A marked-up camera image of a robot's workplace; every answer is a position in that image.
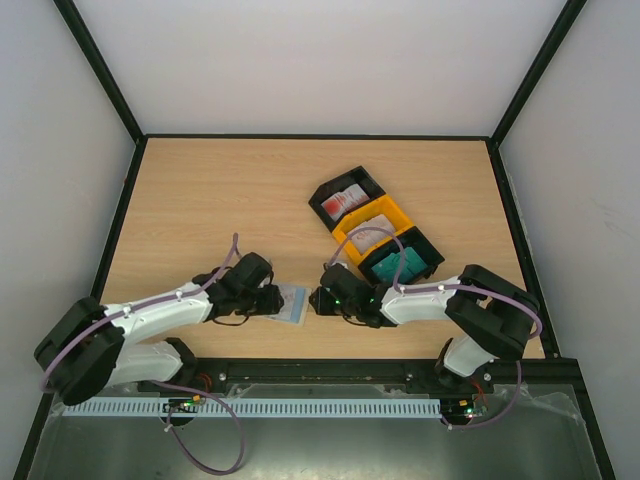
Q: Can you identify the purple cable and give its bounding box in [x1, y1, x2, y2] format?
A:
[327, 227, 544, 431]
[39, 232, 247, 474]

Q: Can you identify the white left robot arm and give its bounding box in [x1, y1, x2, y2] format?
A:
[34, 252, 284, 406]

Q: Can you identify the yellow middle bin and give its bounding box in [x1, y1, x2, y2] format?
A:
[331, 194, 415, 266]

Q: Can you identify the red patterned white card stack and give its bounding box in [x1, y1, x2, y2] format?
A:
[321, 184, 370, 221]

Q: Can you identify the white slotted cable duct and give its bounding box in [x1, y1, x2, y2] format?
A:
[62, 397, 442, 419]

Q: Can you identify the black bin with teal cards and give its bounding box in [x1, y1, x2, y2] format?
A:
[358, 227, 444, 284]

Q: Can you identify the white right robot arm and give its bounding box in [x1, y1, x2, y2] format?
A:
[310, 264, 543, 392]

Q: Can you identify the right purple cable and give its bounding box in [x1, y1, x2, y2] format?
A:
[327, 227, 544, 431]

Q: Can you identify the teal card stack in bin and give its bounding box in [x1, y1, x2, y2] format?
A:
[372, 244, 429, 284]

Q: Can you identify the pink patterned white card stack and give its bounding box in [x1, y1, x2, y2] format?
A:
[350, 214, 395, 255]

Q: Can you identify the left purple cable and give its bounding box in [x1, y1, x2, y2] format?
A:
[39, 232, 247, 474]

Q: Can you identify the black bin with red cards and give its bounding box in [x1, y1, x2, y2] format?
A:
[308, 166, 385, 232]

